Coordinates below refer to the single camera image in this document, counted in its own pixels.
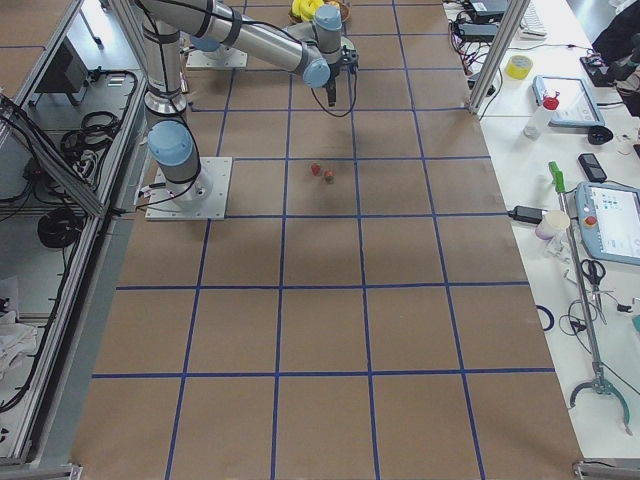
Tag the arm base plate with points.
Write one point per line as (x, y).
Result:
(233, 59)
(206, 199)

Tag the black round cap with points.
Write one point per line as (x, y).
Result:
(599, 135)

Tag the far teach pendant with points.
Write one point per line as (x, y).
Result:
(577, 107)

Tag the teach pendant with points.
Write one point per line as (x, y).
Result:
(608, 220)
(577, 107)

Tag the yellow tape roll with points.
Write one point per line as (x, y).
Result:
(518, 67)

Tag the yellow banana bunch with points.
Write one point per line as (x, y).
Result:
(305, 10)

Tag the white crumpled cloth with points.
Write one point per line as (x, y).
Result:
(17, 339)

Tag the black handled scissors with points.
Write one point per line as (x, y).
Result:
(594, 271)

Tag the white paper cup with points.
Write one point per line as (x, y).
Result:
(552, 223)

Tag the wicker fruit basket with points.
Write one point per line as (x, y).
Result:
(343, 8)

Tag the black phone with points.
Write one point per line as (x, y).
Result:
(592, 168)

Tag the greenish red strawberry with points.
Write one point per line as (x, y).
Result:
(329, 176)

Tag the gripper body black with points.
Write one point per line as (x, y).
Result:
(331, 76)

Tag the black power adapter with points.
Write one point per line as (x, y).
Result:
(526, 214)

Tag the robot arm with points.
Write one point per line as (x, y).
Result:
(208, 45)
(315, 50)

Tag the aluminium frame post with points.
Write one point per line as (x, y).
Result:
(506, 31)

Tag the near teach pendant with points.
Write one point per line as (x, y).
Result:
(608, 220)

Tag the long reach grabber tool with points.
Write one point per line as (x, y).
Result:
(599, 384)

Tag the blue tape roll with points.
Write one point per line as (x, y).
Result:
(549, 322)

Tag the red cap squeeze bottle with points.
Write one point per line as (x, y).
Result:
(542, 116)

